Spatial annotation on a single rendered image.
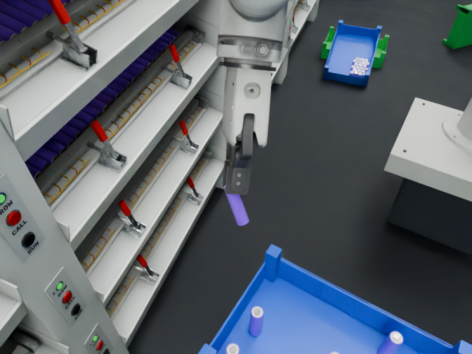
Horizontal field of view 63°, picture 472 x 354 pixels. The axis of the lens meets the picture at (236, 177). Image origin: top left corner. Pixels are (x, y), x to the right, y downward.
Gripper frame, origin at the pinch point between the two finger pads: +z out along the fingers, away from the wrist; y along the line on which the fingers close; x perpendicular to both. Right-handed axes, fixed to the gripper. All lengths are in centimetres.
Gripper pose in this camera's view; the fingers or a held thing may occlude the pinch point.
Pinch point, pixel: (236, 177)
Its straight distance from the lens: 54.8
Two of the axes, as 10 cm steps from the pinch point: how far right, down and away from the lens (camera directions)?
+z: -1.0, 9.5, 2.8
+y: -1.5, -3.0, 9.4
